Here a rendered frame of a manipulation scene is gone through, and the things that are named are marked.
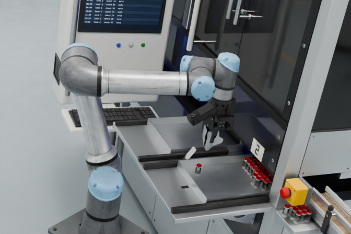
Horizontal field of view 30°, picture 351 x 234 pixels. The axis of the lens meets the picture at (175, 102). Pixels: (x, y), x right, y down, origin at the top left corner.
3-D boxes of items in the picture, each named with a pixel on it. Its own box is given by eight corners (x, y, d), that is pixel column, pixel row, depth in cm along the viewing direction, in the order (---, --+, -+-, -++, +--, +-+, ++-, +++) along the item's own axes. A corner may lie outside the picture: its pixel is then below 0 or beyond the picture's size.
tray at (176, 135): (215, 120, 299) (217, 114, 298) (242, 150, 278) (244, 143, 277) (147, 125, 285) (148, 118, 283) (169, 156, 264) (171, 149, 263)
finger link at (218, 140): (221, 153, 232) (226, 131, 228) (207, 155, 230) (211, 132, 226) (218, 149, 235) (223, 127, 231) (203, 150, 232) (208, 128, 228)
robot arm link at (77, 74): (56, 70, 195) (218, 75, 200) (58, 56, 205) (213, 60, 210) (56, 105, 200) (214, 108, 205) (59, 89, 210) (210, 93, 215)
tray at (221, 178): (250, 160, 272) (252, 153, 271) (283, 196, 251) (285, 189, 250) (176, 167, 258) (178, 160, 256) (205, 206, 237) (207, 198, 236)
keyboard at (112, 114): (149, 109, 315) (150, 105, 314) (159, 124, 304) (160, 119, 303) (68, 112, 300) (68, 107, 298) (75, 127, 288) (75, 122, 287)
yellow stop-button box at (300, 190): (297, 192, 241) (302, 176, 237) (308, 204, 235) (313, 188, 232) (280, 195, 237) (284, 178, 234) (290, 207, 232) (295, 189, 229)
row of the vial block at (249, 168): (245, 166, 267) (247, 156, 265) (267, 191, 253) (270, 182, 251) (241, 166, 266) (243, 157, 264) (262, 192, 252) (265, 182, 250)
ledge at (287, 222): (305, 210, 249) (306, 206, 248) (325, 231, 239) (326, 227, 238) (274, 214, 243) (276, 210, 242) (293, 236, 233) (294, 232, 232)
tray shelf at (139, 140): (210, 119, 304) (211, 116, 303) (289, 208, 248) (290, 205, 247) (112, 125, 284) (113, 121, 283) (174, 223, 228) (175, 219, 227)
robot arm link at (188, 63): (185, 63, 209) (218, 68, 211) (182, 50, 219) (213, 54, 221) (180, 85, 213) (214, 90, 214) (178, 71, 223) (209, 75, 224)
